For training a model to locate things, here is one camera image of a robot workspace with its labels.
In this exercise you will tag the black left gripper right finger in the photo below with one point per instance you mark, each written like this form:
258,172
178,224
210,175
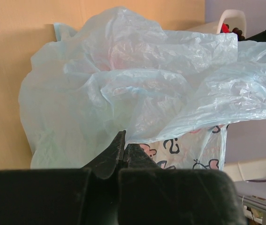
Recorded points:
150,195

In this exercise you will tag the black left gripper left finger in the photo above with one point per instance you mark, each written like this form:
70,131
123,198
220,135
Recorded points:
84,196

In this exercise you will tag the dark purple grape bunch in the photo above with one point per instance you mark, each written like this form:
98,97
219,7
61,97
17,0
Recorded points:
239,34

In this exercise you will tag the red apple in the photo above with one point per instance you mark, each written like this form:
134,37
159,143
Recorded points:
225,28

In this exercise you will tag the light blue printed plastic bag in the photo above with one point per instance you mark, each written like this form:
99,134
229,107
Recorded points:
173,92

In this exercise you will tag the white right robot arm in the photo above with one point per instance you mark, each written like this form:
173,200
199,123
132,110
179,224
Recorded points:
251,170

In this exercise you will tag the white plastic basket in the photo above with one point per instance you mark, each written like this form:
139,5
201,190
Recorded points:
234,18

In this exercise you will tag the aluminium front rail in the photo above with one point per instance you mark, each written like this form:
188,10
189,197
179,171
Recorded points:
253,198

